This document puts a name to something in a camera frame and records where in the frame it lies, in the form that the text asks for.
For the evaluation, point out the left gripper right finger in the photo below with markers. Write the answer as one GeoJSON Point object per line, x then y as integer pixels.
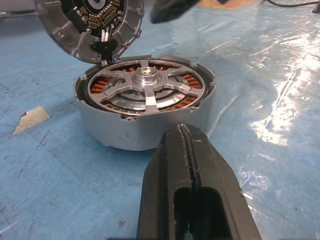
{"type": "Point", "coordinates": [220, 175]}

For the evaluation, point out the blue plastic table sheet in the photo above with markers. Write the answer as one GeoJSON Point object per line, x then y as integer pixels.
{"type": "Point", "coordinates": [75, 187]}

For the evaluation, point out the silver motor stator housing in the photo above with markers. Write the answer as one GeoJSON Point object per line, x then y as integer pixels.
{"type": "Point", "coordinates": [112, 130]}

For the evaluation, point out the motor cover with circuit board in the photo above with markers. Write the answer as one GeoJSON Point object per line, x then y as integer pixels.
{"type": "Point", "coordinates": [65, 30]}

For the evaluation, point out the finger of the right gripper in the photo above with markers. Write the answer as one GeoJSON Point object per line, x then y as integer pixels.
{"type": "Point", "coordinates": [172, 10]}

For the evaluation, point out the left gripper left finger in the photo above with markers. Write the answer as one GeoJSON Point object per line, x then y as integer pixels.
{"type": "Point", "coordinates": [162, 187]}

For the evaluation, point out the silver spoked motor rotor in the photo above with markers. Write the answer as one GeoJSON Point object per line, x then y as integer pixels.
{"type": "Point", "coordinates": [147, 77]}

